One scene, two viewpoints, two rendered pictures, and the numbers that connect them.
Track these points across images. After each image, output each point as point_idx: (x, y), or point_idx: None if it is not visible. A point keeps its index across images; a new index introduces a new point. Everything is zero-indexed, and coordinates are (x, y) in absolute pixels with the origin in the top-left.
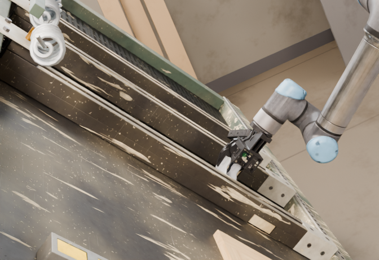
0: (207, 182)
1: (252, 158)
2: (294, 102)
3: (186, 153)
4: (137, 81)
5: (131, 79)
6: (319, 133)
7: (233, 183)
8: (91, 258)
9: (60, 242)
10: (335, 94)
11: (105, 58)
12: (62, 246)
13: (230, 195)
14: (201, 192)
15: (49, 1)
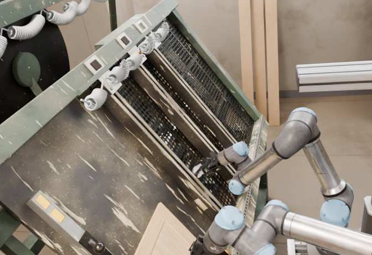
0: (177, 174)
1: (208, 172)
2: (238, 155)
3: (174, 156)
4: (191, 101)
5: (188, 99)
6: (236, 179)
7: (194, 179)
8: (51, 206)
9: (40, 196)
10: (249, 165)
11: (178, 84)
12: (39, 198)
13: (188, 185)
14: (174, 177)
15: (118, 71)
